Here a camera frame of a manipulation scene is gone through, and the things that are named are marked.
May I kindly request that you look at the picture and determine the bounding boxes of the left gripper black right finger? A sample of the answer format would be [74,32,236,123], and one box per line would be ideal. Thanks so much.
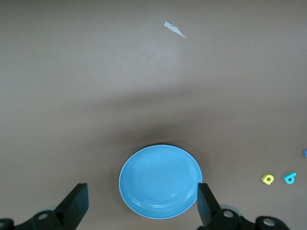
[197,183,291,230]

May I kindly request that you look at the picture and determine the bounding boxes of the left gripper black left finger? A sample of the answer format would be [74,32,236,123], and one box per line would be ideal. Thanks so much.
[0,183,89,230]

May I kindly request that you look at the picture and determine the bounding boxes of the yellow foam letter d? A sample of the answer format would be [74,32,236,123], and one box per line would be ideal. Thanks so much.
[261,173,274,185]

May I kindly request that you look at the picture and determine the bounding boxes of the teal foam letter p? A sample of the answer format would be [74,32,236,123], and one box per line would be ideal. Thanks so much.
[283,172,297,184]

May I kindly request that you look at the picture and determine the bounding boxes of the blue plate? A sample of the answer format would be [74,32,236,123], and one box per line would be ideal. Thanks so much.
[118,144,203,219]

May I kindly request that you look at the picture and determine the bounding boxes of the white paper scrap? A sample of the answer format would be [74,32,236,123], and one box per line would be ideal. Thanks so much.
[164,21,188,39]

